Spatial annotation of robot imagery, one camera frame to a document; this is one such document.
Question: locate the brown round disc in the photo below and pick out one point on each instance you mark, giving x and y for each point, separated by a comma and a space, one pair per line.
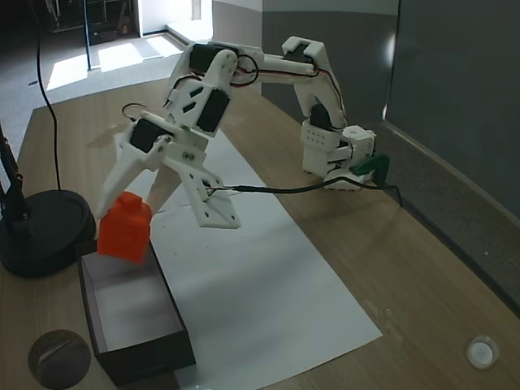
57, 365

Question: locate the background shelf unit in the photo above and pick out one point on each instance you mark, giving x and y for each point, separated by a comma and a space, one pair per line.
105, 34

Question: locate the brown cardboard box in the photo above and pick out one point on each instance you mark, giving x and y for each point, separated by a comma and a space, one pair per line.
134, 308

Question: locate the green table clamp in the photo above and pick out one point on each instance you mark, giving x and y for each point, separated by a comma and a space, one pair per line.
371, 164

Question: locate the white round cap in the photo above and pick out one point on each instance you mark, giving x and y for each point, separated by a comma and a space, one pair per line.
482, 352

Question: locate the orange cube block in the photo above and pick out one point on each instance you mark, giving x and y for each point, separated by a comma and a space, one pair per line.
124, 233

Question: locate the black round lamp base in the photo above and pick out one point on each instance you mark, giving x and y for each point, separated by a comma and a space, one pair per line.
44, 231

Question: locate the large white paper sheet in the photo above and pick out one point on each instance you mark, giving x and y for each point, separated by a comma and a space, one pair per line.
264, 284

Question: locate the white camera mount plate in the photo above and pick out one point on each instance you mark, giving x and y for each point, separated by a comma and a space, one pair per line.
215, 211

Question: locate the black metal pole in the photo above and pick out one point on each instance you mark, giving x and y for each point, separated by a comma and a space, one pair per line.
86, 32

